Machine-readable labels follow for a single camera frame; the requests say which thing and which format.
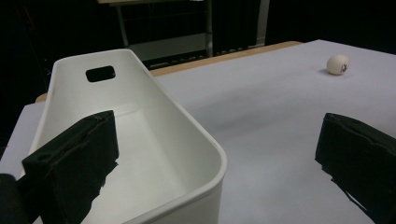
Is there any white egg with dark mark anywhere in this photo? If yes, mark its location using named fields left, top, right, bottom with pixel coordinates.
left=326, top=54, right=351, bottom=76

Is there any white table cover sheet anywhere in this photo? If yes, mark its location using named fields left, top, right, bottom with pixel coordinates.
left=0, top=39, right=396, bottom=224

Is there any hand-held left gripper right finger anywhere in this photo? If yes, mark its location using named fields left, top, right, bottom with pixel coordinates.
left=315, top=112, right=396, bottom=224

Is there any white metal stand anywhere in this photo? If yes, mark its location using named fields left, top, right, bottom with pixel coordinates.
left=97, top=0, right=270, bottom=63

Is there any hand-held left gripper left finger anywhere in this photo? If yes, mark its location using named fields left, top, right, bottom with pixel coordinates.
left=21, top=110, right=120, bottom=224

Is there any white plastic bin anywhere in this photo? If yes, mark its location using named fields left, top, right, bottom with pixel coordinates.
left=22, top=48, right=228, bottom=224

